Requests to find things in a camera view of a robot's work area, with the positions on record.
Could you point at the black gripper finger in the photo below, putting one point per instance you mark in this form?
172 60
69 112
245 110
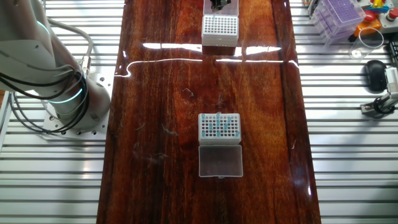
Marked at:
215 3
225 2

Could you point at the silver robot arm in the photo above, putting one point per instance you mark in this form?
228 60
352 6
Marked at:
77 102

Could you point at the white pipette tip holder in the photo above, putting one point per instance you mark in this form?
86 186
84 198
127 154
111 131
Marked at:
220 161
219 39

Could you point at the purple pipette tip box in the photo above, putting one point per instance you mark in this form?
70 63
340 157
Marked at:
342 15

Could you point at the large brown wooden board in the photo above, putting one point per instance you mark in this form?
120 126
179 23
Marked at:
174 93

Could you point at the clear plastic cup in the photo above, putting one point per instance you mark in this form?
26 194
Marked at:
357 53

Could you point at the orange box red button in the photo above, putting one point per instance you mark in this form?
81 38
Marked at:
370 23

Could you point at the small colourful toy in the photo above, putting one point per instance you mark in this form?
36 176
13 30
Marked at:
377 5

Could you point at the grey box red button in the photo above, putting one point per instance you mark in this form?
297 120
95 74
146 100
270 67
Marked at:
390 21

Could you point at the black computer mouse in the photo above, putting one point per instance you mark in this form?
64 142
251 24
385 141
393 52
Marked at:
375 76

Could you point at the black keyboard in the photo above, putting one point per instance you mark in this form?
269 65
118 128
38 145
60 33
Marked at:
393 54

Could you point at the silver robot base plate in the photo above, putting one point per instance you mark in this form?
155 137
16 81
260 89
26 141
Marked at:
102 81

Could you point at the small silver mounted camera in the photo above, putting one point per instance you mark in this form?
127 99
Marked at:
392 79

